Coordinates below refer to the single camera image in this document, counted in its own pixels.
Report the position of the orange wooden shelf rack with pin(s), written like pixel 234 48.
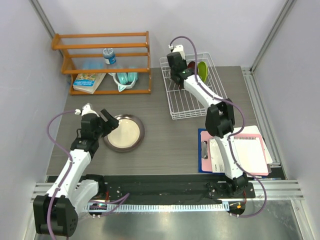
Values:
pixel 82 53

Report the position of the white teal cat-ear headphones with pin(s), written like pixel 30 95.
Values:
pixel 124 80

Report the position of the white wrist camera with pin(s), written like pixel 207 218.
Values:
pixel 178 49
pixel 87 109

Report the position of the clear water bottle blue cap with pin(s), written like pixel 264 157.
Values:
pixel 110 59

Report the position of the small brown rimmed plate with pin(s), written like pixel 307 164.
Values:
pixel 192 67

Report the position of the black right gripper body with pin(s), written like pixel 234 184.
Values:
pixel 184 61

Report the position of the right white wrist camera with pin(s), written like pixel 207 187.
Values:
pixel 178 49

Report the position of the white slotted cable duct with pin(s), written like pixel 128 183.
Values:
pixel 132 208

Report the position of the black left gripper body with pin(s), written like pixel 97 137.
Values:
pixel 99 133

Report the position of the blue clipboard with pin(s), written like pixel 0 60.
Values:
pixel 200 150

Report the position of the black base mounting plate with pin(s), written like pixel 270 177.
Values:
pixel 181 189

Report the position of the paperback book with blue cover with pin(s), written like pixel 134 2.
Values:
pixel 88 82

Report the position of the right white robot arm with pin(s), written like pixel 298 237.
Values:
pixel 219 121

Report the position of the aluminium front rail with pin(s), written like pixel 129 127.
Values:
pixel 277 190

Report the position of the large brown rimmed cream plate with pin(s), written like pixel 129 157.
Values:
pixel 127 136

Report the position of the green plastic plate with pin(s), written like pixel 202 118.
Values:
pixel 203 70

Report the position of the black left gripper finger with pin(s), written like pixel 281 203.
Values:
pixel 106 114
pixel 111 124

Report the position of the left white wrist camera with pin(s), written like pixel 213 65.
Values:
pixel 87 109

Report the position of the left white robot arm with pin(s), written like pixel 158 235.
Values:
pixel 56 213

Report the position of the pink paper sheet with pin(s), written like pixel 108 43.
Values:
pixel 207 150

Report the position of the left grey aluminium frame post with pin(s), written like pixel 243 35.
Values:
pixel 43 17

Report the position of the white wire dish rack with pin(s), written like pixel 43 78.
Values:
pixel 182 104

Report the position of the white printed manual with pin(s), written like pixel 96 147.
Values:
pixel 217 163

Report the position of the grey aluminium frame post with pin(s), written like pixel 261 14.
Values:
pixel 283 14
pixel 43 17

